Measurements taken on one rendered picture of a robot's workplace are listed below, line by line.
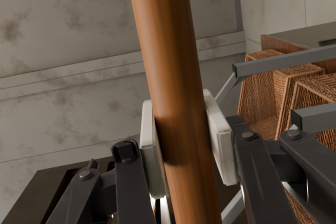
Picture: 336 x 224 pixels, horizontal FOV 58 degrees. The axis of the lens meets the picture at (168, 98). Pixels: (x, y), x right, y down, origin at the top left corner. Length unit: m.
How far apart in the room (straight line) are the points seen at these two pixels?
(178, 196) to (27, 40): 4.54
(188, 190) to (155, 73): 0.07
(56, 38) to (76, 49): 0.30
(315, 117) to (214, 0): 3.84
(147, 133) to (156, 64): 0.04
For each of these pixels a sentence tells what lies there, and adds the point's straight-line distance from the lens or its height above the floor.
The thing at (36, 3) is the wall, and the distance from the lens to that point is 4.59.
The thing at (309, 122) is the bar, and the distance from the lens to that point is 0.65.
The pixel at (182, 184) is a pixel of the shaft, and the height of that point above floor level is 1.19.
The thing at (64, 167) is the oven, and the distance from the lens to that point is 2.03.
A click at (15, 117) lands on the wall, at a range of 5.08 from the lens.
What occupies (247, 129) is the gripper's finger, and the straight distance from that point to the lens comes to 0.16.
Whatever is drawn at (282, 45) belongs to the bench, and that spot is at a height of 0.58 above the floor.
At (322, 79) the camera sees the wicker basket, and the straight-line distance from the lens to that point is 1.20.
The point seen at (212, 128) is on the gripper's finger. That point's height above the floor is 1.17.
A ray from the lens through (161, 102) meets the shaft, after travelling 0.16.
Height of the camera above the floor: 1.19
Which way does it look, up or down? 1 degrees up
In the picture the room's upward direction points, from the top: 101 degrees counter-clockwise
